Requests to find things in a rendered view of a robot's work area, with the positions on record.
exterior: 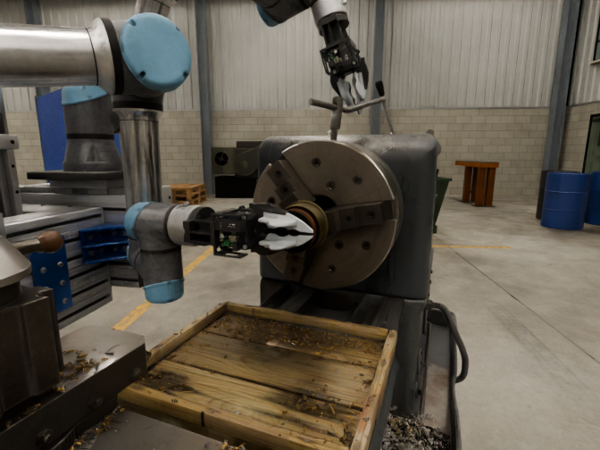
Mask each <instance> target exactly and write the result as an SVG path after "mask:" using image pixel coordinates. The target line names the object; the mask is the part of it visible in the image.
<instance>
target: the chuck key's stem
mask: <svg viewBox="0 0 600 450"><path fill-rule="evenodd" d="M343 102H344V98H343V97H337V96H335V97H333V101H332V103H333V104H336V105H337V109H336V111H332V110H331V117H330V125H329V128H330V129H331V134H330V140H336V141H337V139H338V131H339V130H340V125H341V118H342V110H343Z"/></svg>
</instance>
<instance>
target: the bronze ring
mask: <svg viewBox="0 0 600 450"><path fill-rule="evenodd" d="M285 211H287V212H289V213H291V214H293V215H294V216H296V217H297V218H298V219H300V220H302V221H303V222H305V223H306V224H307V225H308V226H309V227H310V228H311V229H312V230H313V238H311V239H310V240H309V241H307V242H306V243H304V244H302V245H300V246H296V247H293V248H290V249H288V250H285V251H287V252H289V253H300V252H303V251H307V250H309V249H313V248H315V247H317V246H319V245H320V244H321V243H322V242H323V241H324V239H325V238H326V236H327V234H328V231H329V222H328V218H327V216H326V214H325V212H324V211H323V210H322V209H321V208H320V207H319V206H318V205H317V204H316V203H314V202H311V201H307V200H299V201H296V202H294V203H292V204H290V205H289V206H288V207H287V208H286V209H285ZM272 231H278V232H280V233H282V234H284V235H288V234H290V233H295V234H302V233H300V231H298V230H295V229H290V230H288V229H285V228H283V227H278V228H276V229H272Z"/></svg>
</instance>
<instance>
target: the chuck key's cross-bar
mask: <svg viewBox="0 0 600 450"><path fill-rule="evenodd" d="M384 101H386V98H385V97H384V96H383V97H380V98H377V99H373V100H370V101H368V102H365V103H362V104H357V105H354V106H351V107H348V108H346V107H343V110H342V113H352V112H355V111H358V110H361V109H363V108H366V107H369V106H372V105H375V104H378V103H381V102H384ZM308 104H309V105H313V106H317V107H321V108H325V109H329V110H332V111H336V109H337V108H338V106H337V105H336V104H331V103H327V102H323V101H320V100H317V99H313V98H310V99H309V101H308Z"/></svg>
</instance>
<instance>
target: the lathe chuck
mask: <svg viewBox="0 0 600 450"><path fill-rule="evenodd" d="M282 153H283V155H284V156H285V157H286V159H287V160H288V162H289V163H290V164H291V166H292V167H293V168H294V170H295V171H296V173H297V174H298V176H299V177H300V178H301V180H302V181H303V182H304V184H305V185H306V186H307V187H308V188H309V190H310V191H311V192H312V194H313V195H314V196H326V197H327V198H329V199H331V200H332V201H333V202H334V203H335V204H336V206H338V205H346V204H361V203H369V202H378V201H386V200H393V199H394V207H395V214H396V218H395V219H393V220H386V221H384V223H383V224H377V225H367V226H359V227H357V228H356V229H341V230H340V231H338V232H328V234H327V236H326V238H325V239H324V241H323V242H322V243H321V244H320V245H319V246H317V248H316V251H315V253H314V256H313V258H312V261H311V264H310V266H309V269H308V272H307V273H306V276H305V278H304V282H303V285H305V286H307V287H310V288H318V289H339V288H346V287H350V286H352V285H354V284H356V283H358V282H360V281H362V280H364V279H366V278H368V277H369V276H370V275H371V274H372V273H373V272H374V271H375V270H377V269H378V267H379V266H380V265H381V264H382V263H383V262H384V260H385V259H386V257H387V255H388V253H389V251H390V250H391V248H392V246H393V245H394V243H395V242H396V238H397V236H398V233H399V230H400V227H401V222H402V201H401V196H400V193H399V189H398V187H397V184H396V181H395V179H394V177H393V176H392V174H391V172H390V171H389V169H388V168H387V167H386V165H385V164H384V163H383V162H382V161H381V160H380V159H379V158H378V157H377V156H375V155H374V154H373V153H371V152H370V151H368V150H366V149H364V148H363V147H360V146H358V145H355V144H352V143H348V142H344V141H336V140H327V139H314V140H308V141H304V142H301V143H298V144H295V145H293V146H291V147H289V148H287V149H285V150H284V151H282ZM270 167H271V163H269V164H268V165H267V167H266V168H265V170H264V171H263V173H262V175H261V177H260V178H259V180H258V183H257V186H256V189H255V192H254V200H253V203H256V204H259V203H270V204H274V205H276V206H278V207H279V208H281V207H280V206H279V203H281V202H282V201H281V200H280V198H279V197H278V195H277V194H276V193H275V191H274V190H275V189H276V188H277V187H276V186H275V185H274V183H273V182H272V181H271V179H270V177H269V176H268V175H267V173H266V171H267V170H268V169H269V168H270ZM281 209H282V208H281ZM287 253H288V252H287V251H285V250H282V251H280V252H277V253H275V254H270V255H266V256H267V257H268V258H269V260H270V261H271V262H272V264H273V265H274V266H275V267H276V268H277V269H278V270H279V271H281V272H282V273H283V271H284V270H285V267H286V264H287V262H288V260H286V256H287Z"/></svg>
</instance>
